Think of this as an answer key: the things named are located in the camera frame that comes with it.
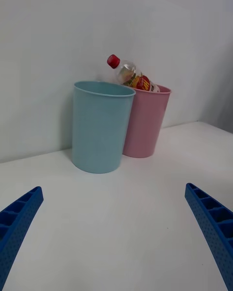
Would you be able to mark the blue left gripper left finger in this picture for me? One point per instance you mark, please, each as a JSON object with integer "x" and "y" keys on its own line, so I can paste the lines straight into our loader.
{"x": 17, "y": 225}

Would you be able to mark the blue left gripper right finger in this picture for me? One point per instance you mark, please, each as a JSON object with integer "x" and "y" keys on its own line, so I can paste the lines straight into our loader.
{"x": 216, "y": 230}

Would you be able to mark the clear bottle with red cap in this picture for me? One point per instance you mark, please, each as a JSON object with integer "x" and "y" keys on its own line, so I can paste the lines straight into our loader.
{"x": 132, "y": 76}

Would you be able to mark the pale blue plastic bin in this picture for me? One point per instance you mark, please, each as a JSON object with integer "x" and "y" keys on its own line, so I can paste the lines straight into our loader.
{"x": 99, "y": 131}

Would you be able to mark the pink plastic bin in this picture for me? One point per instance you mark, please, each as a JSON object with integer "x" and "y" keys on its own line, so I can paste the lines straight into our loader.
{"x": 145, "y": 123}

